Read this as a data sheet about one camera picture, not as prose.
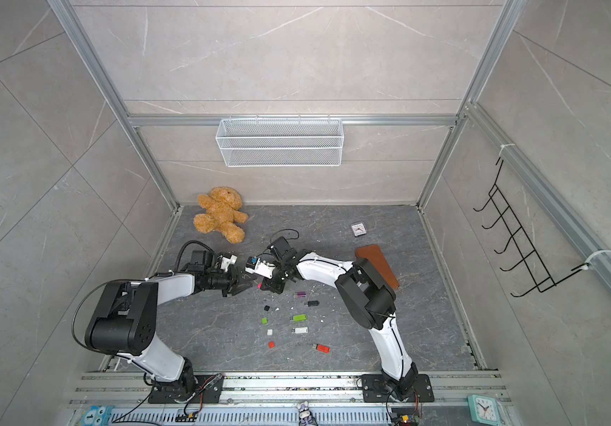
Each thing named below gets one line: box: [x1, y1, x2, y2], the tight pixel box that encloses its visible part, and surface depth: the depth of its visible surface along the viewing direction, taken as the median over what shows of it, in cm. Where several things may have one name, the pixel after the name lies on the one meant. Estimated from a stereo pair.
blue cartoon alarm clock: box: [80, 405, 114, 426], surface depth 70 cm
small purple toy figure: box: [296, 401, 318, 426], surface depth 69 cm
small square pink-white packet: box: [351, 223, 367, 237], surface depth 112 cm
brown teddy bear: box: [193, 186, 249, 245], surface depth 108 cm
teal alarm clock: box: [467, 394, 502, 426], surface depth 70 cm
